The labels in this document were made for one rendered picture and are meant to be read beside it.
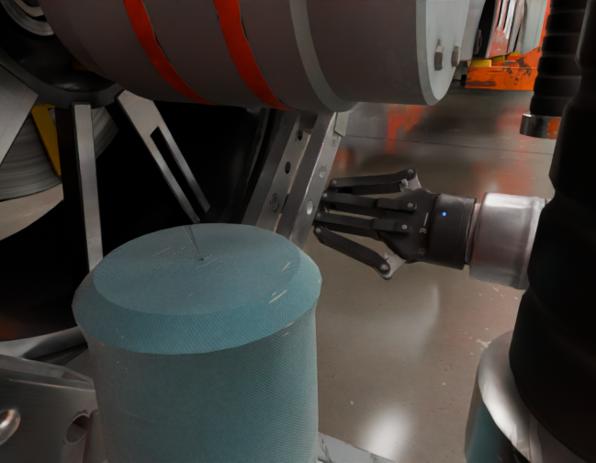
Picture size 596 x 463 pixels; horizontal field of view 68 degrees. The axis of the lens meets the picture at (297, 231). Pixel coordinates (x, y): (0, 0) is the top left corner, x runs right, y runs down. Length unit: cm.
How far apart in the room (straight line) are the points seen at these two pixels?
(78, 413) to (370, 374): 105
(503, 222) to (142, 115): 33
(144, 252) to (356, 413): 101
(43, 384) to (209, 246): 12
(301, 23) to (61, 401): 21
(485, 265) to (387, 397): 80
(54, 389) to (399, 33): 22
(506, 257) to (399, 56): 28
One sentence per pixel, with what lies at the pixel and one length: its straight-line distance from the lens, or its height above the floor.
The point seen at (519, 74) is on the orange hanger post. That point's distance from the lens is 385.
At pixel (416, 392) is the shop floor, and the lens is 124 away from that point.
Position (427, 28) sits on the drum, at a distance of 19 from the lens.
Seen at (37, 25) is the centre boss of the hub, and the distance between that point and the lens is 40.
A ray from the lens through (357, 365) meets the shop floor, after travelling 129.
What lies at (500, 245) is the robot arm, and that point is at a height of 65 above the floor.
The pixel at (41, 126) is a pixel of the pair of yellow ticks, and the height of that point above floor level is 75.
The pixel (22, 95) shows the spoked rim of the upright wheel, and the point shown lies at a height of 78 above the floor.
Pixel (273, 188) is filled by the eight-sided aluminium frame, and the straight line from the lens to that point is 47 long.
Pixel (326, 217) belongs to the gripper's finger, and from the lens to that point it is 50.
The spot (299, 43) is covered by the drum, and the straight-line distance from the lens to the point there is 20.
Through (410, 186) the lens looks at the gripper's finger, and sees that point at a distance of 51.
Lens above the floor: 81
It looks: 23 degrees down
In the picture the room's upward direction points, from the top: straight up
